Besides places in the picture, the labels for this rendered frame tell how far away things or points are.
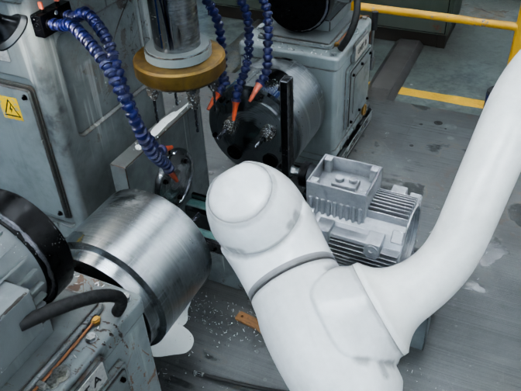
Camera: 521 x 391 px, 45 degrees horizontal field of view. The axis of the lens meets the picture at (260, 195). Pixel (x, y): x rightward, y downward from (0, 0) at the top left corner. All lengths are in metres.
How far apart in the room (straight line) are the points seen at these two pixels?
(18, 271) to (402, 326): 0.49
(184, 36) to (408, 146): 0.95
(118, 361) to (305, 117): 0.78
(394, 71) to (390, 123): 2.04
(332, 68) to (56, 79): 0.70
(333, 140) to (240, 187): 1.12
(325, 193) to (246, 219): 0.60
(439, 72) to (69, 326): 3.50
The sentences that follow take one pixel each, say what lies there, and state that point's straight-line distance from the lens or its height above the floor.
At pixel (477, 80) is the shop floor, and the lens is 4.13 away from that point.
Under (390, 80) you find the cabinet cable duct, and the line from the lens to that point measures 3.96.
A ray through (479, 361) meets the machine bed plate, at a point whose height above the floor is 0.80.
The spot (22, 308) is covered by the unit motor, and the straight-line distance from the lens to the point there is 0.81.
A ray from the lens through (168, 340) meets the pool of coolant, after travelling 1.38.
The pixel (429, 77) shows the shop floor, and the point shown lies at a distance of 4.10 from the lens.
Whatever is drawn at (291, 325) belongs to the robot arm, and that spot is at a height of 1.39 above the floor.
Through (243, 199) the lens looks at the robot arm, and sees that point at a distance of 0.61.
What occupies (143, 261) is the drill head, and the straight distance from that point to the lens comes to 1.06.
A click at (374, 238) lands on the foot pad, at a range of 1.18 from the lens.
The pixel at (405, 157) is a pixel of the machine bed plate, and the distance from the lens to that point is 1.89.
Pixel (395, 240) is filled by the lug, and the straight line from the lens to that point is 1.17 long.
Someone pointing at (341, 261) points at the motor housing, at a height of 1.01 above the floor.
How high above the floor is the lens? 1.86
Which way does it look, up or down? 38 degrees down
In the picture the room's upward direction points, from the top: 3 degrees counter-clockwise
